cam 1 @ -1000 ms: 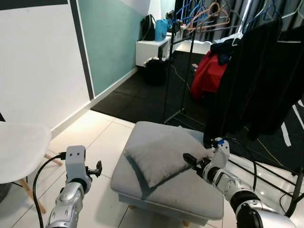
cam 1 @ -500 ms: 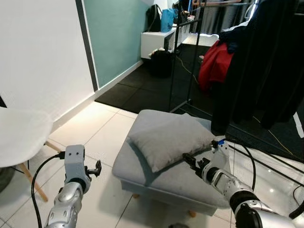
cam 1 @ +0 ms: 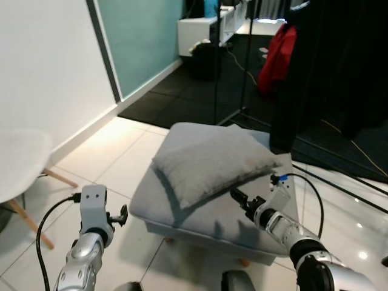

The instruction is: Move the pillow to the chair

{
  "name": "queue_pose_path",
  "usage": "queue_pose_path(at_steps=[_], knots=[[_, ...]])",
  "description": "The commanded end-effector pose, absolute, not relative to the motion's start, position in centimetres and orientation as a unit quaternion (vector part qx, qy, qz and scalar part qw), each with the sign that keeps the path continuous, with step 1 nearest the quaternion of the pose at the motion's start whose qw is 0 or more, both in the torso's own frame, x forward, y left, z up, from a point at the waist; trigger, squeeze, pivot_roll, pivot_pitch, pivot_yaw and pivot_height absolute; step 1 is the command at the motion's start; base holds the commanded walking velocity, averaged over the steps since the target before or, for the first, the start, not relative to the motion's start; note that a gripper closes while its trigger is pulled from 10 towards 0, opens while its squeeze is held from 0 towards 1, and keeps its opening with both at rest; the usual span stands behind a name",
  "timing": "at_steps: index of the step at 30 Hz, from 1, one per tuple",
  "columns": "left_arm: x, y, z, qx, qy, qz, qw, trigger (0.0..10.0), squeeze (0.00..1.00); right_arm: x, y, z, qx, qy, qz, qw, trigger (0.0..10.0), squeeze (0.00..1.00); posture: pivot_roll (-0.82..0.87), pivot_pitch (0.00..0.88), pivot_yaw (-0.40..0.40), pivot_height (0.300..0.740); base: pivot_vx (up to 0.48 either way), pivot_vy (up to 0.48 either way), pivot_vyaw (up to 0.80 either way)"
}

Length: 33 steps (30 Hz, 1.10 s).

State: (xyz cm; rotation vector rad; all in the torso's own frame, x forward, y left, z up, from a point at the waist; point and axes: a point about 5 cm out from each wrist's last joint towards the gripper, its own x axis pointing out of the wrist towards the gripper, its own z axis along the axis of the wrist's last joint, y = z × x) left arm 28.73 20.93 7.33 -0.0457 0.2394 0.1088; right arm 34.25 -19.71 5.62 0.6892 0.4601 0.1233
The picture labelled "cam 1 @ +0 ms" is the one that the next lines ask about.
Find black metal clothes rack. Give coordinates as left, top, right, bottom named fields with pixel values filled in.
left=193, top=0, right=388, bottom=182

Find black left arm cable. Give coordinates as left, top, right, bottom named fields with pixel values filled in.
left=36, top=193, right=82, bottom=291

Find red hanging garment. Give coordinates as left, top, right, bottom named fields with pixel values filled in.
left=257, top=24, right=298, bottom=99

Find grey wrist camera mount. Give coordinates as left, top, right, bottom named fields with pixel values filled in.
left=269, top=173, right=292, bottom=211
left=79, top=184, right=110, bottom=235

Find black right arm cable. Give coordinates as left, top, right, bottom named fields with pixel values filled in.
left=284, top=173, right=325, bottom=240

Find black floor mat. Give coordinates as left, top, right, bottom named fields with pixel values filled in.
left=118, top=33, right=388, bottom=184

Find black robot leg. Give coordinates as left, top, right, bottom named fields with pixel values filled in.
left=221, top=270, right=256, bottom=291
left=112, top=281, right=144, bottom=291

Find black bag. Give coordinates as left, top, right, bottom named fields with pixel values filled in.
left=190, top=41, right=222, bottom=83

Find black hanging garments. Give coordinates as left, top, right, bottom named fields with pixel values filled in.
left=269, top=0, right=388, bottom=153

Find grey upholstered ottoman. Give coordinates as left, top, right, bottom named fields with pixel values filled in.
left=129, top=122, right=299, bottom=268

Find black robot left leg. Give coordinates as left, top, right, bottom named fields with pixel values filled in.
left=112, top=281, right=144, bottom=291

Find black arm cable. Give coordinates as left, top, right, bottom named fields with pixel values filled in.
left=284, top=173, right=325, bottom=240
left=36, top=193, right=82, bottom=291

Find yellow floor cable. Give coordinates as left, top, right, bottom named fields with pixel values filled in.
left=320, top=118, right=388, bottom=178

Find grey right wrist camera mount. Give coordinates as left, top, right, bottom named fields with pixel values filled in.
left=269, top=173, right=292, bottom=211

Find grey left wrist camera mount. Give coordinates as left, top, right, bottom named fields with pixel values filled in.
left=79, top=184, right=110, bottom=235

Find white shelf unit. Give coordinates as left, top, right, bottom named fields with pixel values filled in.
left=177, top=0, right=287, bottom=44

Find grey pillow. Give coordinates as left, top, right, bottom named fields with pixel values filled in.
left=152, top=124, right=283, bottom=210

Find black robot right leg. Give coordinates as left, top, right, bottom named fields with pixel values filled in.
left=221, top=270, right=256, bottom=291

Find white chair with wooden legs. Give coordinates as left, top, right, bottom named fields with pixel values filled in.
left=0, top=128, right=79, bottom=250

